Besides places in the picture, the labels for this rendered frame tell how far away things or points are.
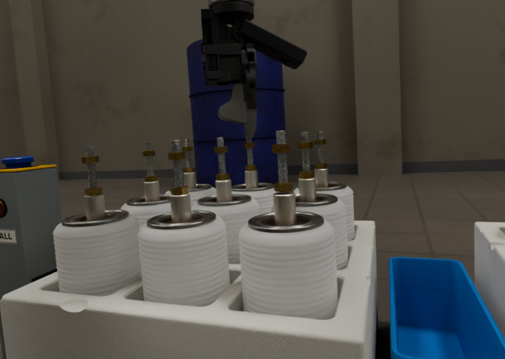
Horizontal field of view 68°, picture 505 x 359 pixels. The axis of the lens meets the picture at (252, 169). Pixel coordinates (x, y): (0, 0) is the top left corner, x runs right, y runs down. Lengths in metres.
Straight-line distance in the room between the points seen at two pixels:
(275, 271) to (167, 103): 3.23
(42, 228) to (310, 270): 0.41
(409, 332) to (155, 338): 0.45
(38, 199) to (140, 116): 3.12
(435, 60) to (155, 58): 2.30
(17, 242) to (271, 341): 0.40
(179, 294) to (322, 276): 0.14
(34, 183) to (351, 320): 0.46
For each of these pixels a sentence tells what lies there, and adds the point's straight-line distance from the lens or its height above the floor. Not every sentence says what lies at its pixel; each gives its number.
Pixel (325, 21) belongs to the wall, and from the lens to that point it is 3.09.
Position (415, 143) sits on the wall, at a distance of 2.94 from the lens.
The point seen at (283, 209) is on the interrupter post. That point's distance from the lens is 0.37.
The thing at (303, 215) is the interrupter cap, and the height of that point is 0.25.
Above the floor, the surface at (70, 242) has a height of 0.24.
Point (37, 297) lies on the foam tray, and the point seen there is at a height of 0.18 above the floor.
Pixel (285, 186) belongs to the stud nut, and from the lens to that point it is 0.36.
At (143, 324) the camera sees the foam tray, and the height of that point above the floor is 0.17.
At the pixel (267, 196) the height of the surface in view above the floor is 0.24.
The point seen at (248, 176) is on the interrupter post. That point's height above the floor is 0.27.
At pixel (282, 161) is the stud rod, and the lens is 0.37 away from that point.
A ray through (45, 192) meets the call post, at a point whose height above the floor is 0.28.
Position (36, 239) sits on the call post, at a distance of 0.62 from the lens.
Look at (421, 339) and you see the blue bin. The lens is 0.70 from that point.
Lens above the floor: 0.34
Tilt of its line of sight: 5 degrees down
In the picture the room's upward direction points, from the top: 4 degrees counter-clockwise
